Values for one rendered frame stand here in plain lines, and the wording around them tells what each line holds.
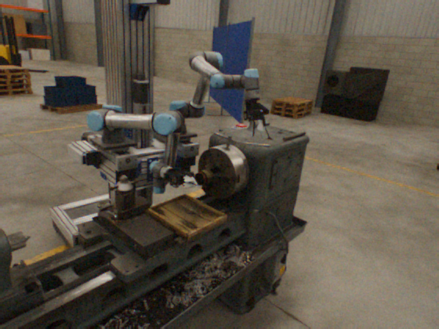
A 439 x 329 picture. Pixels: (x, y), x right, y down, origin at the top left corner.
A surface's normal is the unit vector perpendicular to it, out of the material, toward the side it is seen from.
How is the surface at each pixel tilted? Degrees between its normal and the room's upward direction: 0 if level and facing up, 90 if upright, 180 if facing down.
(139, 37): 90
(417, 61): 90
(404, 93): 90
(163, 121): 89
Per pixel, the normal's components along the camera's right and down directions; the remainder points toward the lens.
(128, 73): 0.66, 0.31
